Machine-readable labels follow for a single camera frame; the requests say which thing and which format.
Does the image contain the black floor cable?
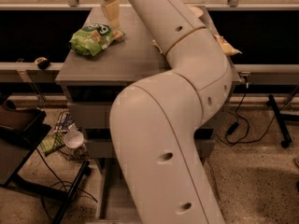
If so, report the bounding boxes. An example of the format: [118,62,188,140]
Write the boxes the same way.
[35,147,98,222]

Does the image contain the black power adapter cable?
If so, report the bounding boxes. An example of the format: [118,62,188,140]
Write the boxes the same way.
[215,87,281,147]

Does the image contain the white cup on floor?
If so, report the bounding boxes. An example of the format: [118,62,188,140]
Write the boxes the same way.
[64,131,84,148]

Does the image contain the wire mesh basket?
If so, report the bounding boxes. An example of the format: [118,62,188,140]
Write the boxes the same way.
[53,111,89,161]

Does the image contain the grey drawer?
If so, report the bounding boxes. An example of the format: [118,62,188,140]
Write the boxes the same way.
[66,85,231,130]
[94,158,207,224]
[84,128,215,159]

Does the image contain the green rice chip bag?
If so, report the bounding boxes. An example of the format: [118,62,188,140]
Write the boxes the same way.
[69,23,125,56]

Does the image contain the black tape measure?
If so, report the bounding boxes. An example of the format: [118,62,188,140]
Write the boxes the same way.
[35,57,50,70]

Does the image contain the middle grey drawer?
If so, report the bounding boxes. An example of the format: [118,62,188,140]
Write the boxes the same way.
[84,128,215,159]

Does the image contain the white paper bowl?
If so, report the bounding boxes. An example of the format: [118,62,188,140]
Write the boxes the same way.
[189,6,204,18]

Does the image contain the top grey drawer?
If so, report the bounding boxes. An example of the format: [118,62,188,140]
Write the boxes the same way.
[66,85,231,130]

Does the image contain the bottom grey drawer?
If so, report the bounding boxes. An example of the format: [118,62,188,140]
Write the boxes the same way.
[94,158,207,224]

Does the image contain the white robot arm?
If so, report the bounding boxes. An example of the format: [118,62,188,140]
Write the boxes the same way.
[105,0,232,224]

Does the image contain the green packet on floor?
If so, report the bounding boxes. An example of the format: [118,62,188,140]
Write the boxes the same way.
[40,133,64,156]

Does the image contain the black wheeled stand base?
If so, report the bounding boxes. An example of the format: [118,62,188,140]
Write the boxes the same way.
[266,94,299,148]

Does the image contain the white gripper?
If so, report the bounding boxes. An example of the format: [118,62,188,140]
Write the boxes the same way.
[101,0,120,29]

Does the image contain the black table stand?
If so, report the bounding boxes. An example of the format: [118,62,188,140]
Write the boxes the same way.
[0,100,91,224]

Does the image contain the brown yellow chip bag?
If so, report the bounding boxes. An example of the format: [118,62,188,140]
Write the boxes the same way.
[152,30,240,61]

